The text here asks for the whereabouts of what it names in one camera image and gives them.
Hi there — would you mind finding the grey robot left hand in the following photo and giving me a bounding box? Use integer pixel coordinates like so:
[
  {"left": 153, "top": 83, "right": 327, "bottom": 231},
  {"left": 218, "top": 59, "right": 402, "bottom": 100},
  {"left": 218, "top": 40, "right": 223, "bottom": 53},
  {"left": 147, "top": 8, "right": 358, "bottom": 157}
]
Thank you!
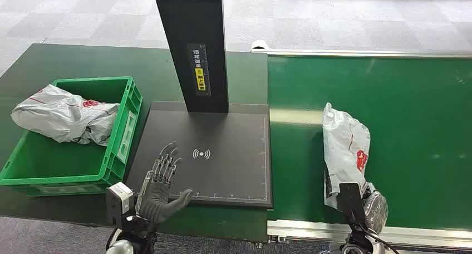
[{"left": 135, "top": 140, "right": 194, "bottom": 224}]

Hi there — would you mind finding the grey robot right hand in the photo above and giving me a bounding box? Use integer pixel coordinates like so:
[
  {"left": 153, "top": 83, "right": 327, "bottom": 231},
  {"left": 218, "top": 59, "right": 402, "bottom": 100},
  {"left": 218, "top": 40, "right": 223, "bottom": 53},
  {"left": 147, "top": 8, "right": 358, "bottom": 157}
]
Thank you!
[{"left": 362, "top": 191, "right": 390, "bottom": 235}]

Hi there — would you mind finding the white poly package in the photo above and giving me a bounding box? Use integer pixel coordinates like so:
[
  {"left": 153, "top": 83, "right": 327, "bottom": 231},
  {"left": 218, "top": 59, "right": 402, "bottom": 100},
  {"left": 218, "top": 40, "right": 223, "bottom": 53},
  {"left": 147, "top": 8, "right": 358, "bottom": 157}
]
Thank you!
[
  {"left": 322, "top": 102, "right": 372, "bottom": 211},
  {"left": 11, "top": 84, "right": 121, "bottom": 147}
]

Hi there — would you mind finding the black inbound scanner machine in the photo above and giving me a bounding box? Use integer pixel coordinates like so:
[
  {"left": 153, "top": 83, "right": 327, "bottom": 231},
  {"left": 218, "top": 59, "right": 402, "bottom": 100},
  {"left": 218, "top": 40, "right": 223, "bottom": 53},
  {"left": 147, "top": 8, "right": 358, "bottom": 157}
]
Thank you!
[{"left": 125, "top": 0, "right": 274, "bottom": 209}]

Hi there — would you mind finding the green plastic delivery crate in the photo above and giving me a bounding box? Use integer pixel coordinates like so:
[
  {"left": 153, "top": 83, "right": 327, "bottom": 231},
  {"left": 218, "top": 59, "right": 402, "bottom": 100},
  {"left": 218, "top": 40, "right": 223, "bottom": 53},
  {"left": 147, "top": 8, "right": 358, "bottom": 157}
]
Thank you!
[{"left": 0, "top": 76, "right": 144, "bottom": 197}]

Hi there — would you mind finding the crumpled white poly package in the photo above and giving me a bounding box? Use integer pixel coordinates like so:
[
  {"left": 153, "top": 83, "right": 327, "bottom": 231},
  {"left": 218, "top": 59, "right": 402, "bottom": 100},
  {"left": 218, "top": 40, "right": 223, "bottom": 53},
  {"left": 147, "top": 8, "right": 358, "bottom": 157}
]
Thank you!
[{"left": 11, "top": 84, "right": 121, "bottom": 147}]

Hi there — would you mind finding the yellow sticker on scanner column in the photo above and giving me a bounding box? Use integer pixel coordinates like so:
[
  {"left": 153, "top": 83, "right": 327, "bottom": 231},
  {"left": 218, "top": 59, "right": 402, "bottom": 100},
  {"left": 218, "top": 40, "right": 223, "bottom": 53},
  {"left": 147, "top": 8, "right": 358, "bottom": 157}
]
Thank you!
[{"left": 194, "top": 67, "right": 207, "bottom": 92}]

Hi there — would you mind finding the black right wrist bracket plate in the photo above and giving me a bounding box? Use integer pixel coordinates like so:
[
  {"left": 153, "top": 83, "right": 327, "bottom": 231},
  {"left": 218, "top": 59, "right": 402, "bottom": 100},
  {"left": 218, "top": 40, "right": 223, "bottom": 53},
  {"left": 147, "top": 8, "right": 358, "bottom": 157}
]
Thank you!
[{"left": 338, "top": 182, "right": 368, "bottom": 228}]

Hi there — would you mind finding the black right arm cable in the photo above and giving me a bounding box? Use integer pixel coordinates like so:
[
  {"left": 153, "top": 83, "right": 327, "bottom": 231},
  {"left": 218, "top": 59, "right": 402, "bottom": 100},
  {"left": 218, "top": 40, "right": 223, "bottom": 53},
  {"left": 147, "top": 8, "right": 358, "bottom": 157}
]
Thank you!
[{"left": 363, "top": 226, "right": 401, "bottom": 254}]

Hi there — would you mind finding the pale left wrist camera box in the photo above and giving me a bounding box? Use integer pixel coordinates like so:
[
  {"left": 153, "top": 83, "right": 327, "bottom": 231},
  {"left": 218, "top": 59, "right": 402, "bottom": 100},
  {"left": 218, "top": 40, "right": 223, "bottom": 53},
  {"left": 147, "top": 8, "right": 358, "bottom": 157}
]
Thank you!
[{"left": 106, "top": 182, "right": 135, "bottom": 228}]

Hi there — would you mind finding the green conveyor belt, silver frame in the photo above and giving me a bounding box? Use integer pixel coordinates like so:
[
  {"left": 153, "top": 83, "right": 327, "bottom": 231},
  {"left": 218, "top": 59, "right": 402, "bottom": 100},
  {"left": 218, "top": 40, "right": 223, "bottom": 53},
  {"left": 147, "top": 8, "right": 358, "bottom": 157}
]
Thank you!
[{"left": 250, "top": 40, "right": 472, "bottom": 251}]

